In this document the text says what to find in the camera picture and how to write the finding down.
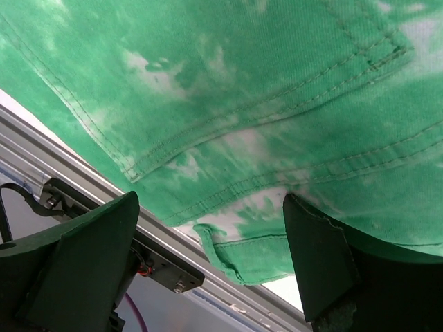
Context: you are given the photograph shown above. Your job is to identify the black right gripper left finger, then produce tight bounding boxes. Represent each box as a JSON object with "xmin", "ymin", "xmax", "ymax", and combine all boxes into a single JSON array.
[{"xmin": 1, "ymin": 192, "xmax": 140, "ymax": 331}]

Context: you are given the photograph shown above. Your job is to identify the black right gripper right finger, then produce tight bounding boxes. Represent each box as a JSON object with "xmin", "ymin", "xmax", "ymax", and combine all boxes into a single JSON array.
[{"xmin": 282, "ymin": 194, "xmax": 442, "ymax": 331}]

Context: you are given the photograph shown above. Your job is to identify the green tie-dye trousers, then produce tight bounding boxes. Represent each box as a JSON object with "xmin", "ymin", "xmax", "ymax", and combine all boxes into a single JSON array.
[{"xmin": 1, "ymin": 1, "xmax": 442, "ymax": 285}]

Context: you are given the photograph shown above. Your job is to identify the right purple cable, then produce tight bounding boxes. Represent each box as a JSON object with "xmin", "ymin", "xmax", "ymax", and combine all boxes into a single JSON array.
[{"xmin": 124, "ymin": 292, "xmax": 148, "ymax": 332}]

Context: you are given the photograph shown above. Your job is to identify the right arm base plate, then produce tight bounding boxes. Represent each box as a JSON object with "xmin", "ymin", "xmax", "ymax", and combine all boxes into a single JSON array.
[{"xmin": 39, "ymin": 178, "xmax": 205, "ymax": 293}]

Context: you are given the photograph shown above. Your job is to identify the aluminium rail frame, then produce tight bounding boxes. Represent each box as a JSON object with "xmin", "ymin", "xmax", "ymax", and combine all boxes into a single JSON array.
[{"xmin": 1, "ymin": 103, "xmax": 309, "ymax": 331}]

